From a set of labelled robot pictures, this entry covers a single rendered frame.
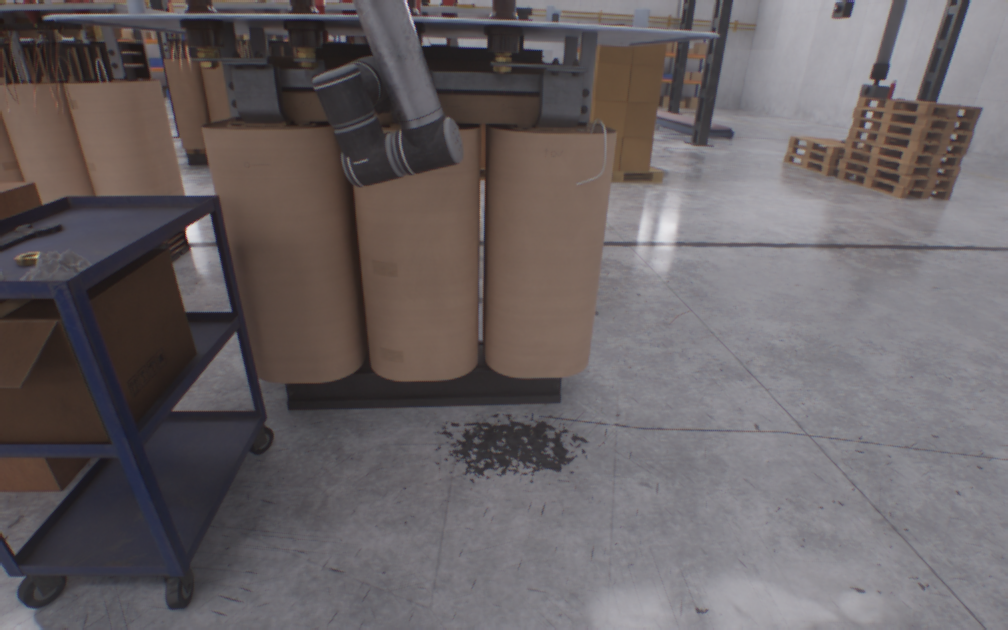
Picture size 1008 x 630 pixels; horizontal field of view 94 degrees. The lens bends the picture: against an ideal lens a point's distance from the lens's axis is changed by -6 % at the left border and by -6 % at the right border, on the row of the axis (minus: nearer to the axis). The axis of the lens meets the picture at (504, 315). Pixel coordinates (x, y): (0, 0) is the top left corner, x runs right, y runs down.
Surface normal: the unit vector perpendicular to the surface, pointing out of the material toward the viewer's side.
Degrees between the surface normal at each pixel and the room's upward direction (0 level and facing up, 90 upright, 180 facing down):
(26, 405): 90
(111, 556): 0
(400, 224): 90
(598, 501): 0
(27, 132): 90
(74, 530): 0
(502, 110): 90
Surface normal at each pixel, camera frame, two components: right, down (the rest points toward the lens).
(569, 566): 0.04, -0.90
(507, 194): -0.52, 0.36
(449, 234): 0.42, 0.42
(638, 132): 0.15, 0.44
